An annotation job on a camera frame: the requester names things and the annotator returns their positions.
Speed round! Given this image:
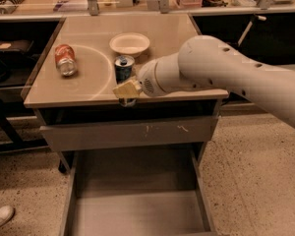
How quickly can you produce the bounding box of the blue silver redbull can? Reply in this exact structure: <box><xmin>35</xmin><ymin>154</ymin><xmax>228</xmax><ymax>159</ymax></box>
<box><xmin>114</xmin><ymin>55</ymin><xmax>136</xmax><ymax>107</ymax></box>

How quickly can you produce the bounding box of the white sneaker shoe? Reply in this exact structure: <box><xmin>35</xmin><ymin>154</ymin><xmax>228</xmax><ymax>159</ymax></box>
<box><xmin>0</xmin><ymin>206</ymin><xmax>15</xmax><ymax>227</ymax></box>

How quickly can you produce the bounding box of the closed top grey drawer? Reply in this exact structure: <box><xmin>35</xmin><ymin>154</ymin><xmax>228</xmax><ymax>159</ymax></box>
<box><xmin>40</xmin><ymin>116</ymin><xmax>217</xmax><ymax>151</ymax></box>

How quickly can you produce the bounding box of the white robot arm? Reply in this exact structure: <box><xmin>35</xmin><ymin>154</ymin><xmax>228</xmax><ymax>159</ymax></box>
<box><xmin>113</xmin><ymin>35</ymin><xmax>295</xmax><ymax>129</ymax></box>

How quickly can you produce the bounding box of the white paper bowl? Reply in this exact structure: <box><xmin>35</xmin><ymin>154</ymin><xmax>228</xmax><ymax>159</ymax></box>
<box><xmin>109</xmin><ymin>32</ymin><xmax>150</xmax><ymax>58</ymax></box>

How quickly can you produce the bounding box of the open middle grey drawer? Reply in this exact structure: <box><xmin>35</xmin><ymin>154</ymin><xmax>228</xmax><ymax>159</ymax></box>
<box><xmin>59</xmin><ymin>147</ymin><xmax>218</xmax><ymax>236</ymax></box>

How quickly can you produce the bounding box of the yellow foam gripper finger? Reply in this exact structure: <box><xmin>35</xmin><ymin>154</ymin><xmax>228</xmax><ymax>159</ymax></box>
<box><xmin>113</xmin><ymin>77</ymin><xmax>143</xmax><ymax>98</ymax></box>

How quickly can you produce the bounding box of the grey drawer cabinet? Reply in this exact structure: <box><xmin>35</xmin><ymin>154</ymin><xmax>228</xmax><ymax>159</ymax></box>
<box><xmin>21</xmin><ymin>13</ymin><xmax>231</xmax><ymax>236</ymax></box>

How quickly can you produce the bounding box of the red coca cola can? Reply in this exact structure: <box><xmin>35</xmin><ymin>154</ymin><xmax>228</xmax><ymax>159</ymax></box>
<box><xmin>55</xmin><ymin>44</ymin><xmax>78</xmax><ymax>77</ymax></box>

